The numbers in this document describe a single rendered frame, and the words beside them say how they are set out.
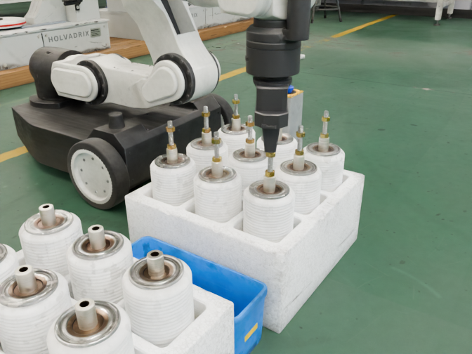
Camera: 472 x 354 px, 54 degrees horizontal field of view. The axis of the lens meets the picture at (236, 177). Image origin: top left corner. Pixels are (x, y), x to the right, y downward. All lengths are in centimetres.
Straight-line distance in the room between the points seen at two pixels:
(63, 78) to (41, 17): 163
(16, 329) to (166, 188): 43
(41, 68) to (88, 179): 52
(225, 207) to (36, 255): 34
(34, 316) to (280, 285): 41
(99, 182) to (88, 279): 64
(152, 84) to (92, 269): 72
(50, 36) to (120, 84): 160
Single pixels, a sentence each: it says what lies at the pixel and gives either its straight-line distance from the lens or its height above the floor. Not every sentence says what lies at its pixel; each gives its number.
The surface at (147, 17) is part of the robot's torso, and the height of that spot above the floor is 49.
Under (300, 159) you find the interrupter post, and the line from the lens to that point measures 93.
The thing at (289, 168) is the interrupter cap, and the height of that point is 25.
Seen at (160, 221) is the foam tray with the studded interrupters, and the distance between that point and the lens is 96.
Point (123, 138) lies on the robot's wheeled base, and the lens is 129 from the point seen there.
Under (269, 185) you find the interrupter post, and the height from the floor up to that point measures 27.
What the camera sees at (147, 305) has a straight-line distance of 63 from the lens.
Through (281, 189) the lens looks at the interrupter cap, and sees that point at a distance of 85.
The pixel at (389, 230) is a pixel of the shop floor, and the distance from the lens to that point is 126.
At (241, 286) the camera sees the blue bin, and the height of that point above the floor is 10.
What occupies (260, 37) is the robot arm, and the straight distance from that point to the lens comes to 73.
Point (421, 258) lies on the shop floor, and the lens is 118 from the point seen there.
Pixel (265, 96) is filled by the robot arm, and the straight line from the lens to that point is 75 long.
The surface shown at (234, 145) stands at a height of 23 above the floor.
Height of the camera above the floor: 64
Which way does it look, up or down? 26 degrees down
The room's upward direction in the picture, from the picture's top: straight up
